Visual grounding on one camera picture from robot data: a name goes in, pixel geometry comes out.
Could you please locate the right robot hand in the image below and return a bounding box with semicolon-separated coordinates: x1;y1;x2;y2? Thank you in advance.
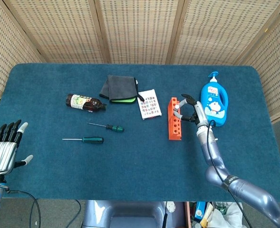
174;94;209;128

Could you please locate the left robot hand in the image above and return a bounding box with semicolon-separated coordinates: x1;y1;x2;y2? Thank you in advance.
0;119;33;176

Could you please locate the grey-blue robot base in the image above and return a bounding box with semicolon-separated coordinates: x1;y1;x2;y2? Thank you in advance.
82;200;185;228

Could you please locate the orange tool rack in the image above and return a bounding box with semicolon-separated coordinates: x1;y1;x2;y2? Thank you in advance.
167;96;183;141

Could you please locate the green black striped screwdriver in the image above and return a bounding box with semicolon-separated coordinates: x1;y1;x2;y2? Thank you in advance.
87;122;125;133

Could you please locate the green black thick-shaft screwdriver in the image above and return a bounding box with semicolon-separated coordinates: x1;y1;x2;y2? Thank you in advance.
62;136;104;144

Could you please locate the blue pump detergent bottle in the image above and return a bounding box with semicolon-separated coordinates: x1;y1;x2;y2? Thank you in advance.
200;71;229;126

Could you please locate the white patterned card box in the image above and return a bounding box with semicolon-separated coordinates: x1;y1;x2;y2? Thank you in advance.
137;89;162;120

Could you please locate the blue carpet table mat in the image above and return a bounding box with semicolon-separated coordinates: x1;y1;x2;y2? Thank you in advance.
0;63;280;202

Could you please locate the grey green microfibre cloth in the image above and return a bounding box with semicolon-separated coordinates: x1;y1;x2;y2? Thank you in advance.
99;75;145;104

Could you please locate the brown drink bottle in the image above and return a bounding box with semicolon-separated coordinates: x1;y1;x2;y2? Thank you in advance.
65;93;107;113

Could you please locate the small blue carton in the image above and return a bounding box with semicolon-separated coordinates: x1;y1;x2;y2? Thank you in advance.
194;201;208;220

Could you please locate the white round disc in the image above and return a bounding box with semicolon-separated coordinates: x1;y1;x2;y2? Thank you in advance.
165;201;177;214

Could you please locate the woven bamboo folding screen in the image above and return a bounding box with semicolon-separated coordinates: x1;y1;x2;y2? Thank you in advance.
0;0;280;124

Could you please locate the white crumpled bag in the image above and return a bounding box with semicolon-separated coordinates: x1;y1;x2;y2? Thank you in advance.
211;201;244;228

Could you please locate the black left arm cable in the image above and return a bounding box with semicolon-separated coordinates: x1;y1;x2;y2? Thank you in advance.
1;189;42;228

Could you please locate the black cable on base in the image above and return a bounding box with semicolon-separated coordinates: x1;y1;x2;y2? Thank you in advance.
163;201;168;228

